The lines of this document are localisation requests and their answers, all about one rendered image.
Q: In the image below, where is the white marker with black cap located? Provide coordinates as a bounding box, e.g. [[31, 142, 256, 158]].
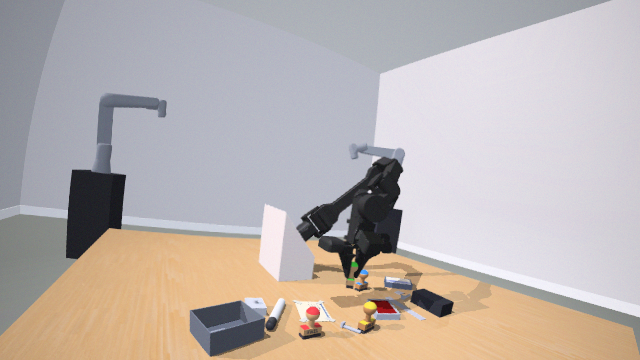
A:
[[265, 298, 285, 331]]

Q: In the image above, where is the red ink pad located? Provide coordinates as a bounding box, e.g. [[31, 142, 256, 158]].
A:
[[367, 299, 401, 320]]

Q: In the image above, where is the red-handled rubber stamp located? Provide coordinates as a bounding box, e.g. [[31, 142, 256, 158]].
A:
[[299, 306, 322, 340]]

